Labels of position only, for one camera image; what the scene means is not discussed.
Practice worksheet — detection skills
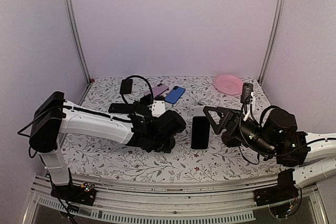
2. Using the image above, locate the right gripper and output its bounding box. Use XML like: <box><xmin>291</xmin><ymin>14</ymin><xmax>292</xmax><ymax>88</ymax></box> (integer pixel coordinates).
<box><xmin>203</xmin><ymin>106</ymin><xmax>275</xmax><ymax>159</ymax></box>

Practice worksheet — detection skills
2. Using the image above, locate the black phone blue edge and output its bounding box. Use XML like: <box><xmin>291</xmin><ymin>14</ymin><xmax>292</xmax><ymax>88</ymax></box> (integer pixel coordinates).
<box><xmin>191</xmin><ymin>116</ymin><xmax>210</xmax><ymax>150</ymax></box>

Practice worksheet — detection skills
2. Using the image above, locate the black folding phone stand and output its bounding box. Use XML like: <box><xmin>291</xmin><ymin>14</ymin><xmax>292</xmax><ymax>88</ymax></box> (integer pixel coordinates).
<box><xmin>133</xmin><ymin>94</ymin><xmax>153</xmax><ymax>116</ymax></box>

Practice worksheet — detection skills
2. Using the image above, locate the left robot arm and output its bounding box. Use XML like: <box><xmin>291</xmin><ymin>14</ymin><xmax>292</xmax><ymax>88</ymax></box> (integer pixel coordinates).
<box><xmin>29</xmin><ymin>91</ymin><xmax>186</xmax><ymax>200</ymax></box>

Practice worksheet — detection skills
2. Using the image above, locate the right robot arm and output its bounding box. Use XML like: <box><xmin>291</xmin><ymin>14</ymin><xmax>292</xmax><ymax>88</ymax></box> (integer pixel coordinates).
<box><xmin>203</xmin><ymin>105</ymin><xmax>335</xmax><ymax>188</ymax></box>

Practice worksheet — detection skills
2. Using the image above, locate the white flat folding stand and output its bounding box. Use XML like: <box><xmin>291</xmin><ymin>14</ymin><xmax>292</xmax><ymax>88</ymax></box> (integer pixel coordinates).
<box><xmin>188</xmin><ymin>96</ymin><xmax>208</xmax><ymax>117</ymax></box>

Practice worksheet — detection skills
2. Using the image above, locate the blue phone face down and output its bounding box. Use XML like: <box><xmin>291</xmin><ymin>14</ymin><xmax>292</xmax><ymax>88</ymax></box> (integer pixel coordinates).
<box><xmin>165</xmin><ymin>86</ymin><xmax>185</xmax><ymax>104</ymax></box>

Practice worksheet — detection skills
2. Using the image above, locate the pink phone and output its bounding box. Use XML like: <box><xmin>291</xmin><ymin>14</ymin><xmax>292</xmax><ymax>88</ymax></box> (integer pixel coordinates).
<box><xmin>152</xmin><ymin>83</ymin><xmax>169</xmax><ymax>98</ymax></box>

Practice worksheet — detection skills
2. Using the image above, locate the small black phone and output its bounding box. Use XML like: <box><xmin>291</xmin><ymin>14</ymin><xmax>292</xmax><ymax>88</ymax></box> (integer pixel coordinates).
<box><xmin>119</xmin><ymin>78</ymin><xmax>133</xmax><ymax>95</ymax></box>

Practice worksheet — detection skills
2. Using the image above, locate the pink plastic plate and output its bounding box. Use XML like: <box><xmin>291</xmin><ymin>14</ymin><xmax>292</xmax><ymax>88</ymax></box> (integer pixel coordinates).
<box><xmin>214</xmin><ymin>74</ymin><xmax>243</xmax><ymax>96</ymax></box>

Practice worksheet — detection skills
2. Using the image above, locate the floral patterned table mat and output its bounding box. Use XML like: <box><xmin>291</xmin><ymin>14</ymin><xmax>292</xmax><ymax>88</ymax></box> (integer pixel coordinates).
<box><xmin>61</xmin><ymin>76</ymin><xmax>284</xmax><ymax>183</ymax></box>

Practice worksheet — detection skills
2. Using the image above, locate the right black cable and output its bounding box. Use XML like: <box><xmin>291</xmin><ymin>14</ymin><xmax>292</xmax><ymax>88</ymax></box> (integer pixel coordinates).
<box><xmin>237</xmin><ymin>95</ymin><xmax>336</xmax><ymax>166</ymax></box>

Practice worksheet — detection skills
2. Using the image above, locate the black cable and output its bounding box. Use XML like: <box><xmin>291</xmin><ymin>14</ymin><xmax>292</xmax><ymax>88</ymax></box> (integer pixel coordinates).
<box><xmin>237</xmin><ymin>95</ymin><xmax>336</xmax><ymax>166</ymax></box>
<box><xmin>121</xmin><ymin>74</ymin><xmax>155</xmax><ymax>106</ymax></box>

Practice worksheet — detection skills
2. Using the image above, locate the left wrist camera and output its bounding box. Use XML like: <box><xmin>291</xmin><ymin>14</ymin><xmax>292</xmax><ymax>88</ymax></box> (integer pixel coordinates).
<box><xmin>151</xmin><ymin>95</ymin><xmax>166</xmax><ymax>117</ymax></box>

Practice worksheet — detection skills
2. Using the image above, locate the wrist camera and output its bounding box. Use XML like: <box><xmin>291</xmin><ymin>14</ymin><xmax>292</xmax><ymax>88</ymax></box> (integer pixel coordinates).
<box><xmin>151</xmin><ymin>95</ymin><xmax>166</xmax><ymax>117</ymax></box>
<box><xmin>240</xmin><ymin>82</ymin><xmax>256</xmax><ymax>121</ymax></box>

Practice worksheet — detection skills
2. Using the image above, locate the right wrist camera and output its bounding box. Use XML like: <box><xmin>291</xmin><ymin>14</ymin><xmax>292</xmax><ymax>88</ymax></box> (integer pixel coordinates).
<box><xmin>240</xmin><ymin>82</ymin><xmax>256</xmax><ymax>121</ymax></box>

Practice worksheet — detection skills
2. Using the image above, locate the left black cable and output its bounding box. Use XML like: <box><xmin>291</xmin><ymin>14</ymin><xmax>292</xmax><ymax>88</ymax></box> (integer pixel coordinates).
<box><xmin>121</xmin><ymin>74</ymin><xmax>155</xmax><ymax>106</ymax></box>

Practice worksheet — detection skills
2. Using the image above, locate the front aluminium rail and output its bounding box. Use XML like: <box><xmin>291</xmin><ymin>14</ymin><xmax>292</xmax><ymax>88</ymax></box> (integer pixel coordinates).
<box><xmin>23</xmin><ymin>176</ymin><xmax>329</xmax><ymax>224</ymax></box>

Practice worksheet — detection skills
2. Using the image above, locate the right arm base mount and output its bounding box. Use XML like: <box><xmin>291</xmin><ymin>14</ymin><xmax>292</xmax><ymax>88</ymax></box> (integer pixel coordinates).
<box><xmin>254</xmin><ymin>168</ymin><xmax>299</xmax><ymax>206</ymax></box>

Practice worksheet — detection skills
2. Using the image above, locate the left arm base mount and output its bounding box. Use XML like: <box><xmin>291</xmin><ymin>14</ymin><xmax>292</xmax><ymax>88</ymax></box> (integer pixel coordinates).
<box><xmin>50</xmin><ymin>177</ymin><xmax>97</xmax><ymax>206</ymax></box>

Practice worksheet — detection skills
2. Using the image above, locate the right aluminium frame post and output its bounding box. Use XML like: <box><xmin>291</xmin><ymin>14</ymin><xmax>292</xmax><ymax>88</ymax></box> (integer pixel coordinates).
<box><xmin>258</xmin><ymin>0</ymin><xmax>285</xmax><ymax>86</ymax></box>

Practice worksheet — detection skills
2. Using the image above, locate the aluminium frame post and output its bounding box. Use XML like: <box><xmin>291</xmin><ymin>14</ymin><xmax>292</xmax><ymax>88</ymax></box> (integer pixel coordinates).
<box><xmin>64</xmin><ymin>0</ymin><xmax>91</xmax><ymax>84</ymax></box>
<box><xmin>258</xmin><ymin>0</ymin><xmax>285</xmax><ymax>86</ymax></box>

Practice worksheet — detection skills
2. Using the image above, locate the left aluminium frame post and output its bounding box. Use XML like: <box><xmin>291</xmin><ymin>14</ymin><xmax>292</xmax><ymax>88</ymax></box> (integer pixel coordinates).
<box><xmin>64</xmin><ymin>0</ymin><xmax>91</xmax><ymax>84</ymax></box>

